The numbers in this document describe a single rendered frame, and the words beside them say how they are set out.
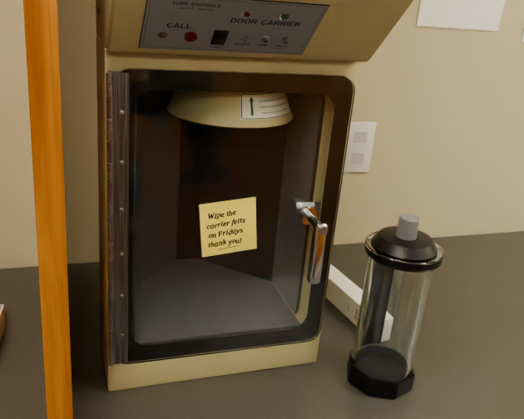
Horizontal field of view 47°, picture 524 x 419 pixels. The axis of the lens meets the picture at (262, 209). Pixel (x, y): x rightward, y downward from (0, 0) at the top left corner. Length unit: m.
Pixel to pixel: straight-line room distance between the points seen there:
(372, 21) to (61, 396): 0.57
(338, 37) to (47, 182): 0.36
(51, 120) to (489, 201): 1.21
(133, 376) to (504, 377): 0.58
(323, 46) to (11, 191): 0.70
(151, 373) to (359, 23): 0.55
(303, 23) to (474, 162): 0.93
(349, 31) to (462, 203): 0.91
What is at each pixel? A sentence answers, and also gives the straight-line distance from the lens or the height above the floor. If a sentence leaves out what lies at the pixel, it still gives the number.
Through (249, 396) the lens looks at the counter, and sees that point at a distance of 0.90.
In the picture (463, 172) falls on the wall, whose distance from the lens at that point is 1.54.
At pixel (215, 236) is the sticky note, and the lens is 0.80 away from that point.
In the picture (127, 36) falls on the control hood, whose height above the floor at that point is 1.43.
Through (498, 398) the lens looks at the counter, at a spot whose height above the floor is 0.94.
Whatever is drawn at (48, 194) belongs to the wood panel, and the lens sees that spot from 0.66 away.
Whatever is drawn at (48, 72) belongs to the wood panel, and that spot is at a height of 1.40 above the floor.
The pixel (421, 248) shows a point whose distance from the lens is 0.84.
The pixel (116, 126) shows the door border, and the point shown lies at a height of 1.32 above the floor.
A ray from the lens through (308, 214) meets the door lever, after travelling 0.82.
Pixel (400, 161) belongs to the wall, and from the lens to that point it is 1.42.
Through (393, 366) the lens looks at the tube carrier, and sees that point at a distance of 0.91.
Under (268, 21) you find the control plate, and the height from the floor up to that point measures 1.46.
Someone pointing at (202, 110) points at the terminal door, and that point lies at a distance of 0.74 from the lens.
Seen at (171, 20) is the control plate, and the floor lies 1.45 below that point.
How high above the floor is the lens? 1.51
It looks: 22 degrees down
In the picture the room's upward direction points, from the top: 5 degrees clockwise
